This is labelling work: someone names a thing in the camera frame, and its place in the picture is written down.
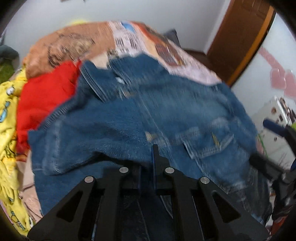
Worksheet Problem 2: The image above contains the blue denim jacket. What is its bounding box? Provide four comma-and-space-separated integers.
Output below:
29, 54, 271, 224

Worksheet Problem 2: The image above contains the yellow cartoon print garment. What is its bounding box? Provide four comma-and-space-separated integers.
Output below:
0, 69, 34, 236

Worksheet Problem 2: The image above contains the red garment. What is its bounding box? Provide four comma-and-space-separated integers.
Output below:
16, 61, 81, 153

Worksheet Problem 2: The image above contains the brown wooden door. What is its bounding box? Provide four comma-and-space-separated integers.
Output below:
207, 0, 275, 86

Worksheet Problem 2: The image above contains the newspaper print bed sheet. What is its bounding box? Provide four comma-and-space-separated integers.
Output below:
18, 21, 220, 221

